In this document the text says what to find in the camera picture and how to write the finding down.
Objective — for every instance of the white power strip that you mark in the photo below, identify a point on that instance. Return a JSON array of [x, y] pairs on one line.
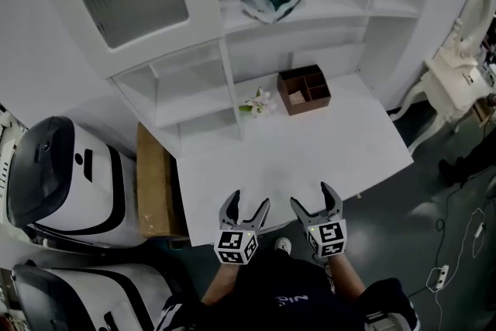
[[441, 276]]

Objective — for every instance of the person's dark shirt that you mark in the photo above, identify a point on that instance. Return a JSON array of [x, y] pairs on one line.
[[290, 298]]

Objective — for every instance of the person's left forearm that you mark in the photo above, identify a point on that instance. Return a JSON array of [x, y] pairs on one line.
[[222, 283]]

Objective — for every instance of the small white flower bouquet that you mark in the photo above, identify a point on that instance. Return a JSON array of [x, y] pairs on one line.
[[261, 102]]

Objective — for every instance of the person's right white shoe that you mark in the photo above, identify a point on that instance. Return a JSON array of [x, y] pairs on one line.
[[283, 245]]

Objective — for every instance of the cream vanity table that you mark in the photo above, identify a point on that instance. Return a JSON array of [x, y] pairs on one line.
[[445, 89]]

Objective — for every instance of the brown wooden organizer box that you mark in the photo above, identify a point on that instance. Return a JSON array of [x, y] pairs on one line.
[[306, 102]]

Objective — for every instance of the person's right forearm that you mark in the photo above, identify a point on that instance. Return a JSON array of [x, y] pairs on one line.
[[346, 275]]

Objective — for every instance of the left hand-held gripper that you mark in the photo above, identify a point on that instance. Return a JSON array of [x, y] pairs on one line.
[[234, 246]]

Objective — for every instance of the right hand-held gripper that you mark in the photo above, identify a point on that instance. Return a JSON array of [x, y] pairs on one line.
[[327, 238]]

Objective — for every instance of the white desk with hutch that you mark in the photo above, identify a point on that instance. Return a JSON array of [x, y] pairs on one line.
[[302, 35]]

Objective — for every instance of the cream oval vanity mirror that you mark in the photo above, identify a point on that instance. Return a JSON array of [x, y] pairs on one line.
[[474, 19]]

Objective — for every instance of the brown cardboard box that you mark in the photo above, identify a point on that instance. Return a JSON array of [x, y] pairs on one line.
[[155, 186]]

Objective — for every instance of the white black robot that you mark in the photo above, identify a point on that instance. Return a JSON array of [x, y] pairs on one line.
[[77, 182], [97, 298]]

